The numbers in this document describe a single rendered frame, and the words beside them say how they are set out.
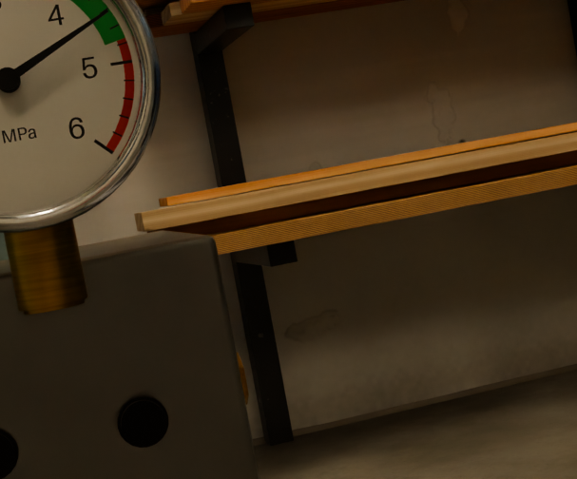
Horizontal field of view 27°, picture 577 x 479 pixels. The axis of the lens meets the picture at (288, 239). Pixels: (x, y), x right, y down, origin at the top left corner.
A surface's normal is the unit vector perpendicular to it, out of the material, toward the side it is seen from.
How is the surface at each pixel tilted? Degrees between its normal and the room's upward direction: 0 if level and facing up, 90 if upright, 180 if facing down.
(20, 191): 90
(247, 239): 91
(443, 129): 90
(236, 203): 89
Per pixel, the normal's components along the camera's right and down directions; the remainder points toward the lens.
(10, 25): 0.19, 0.02
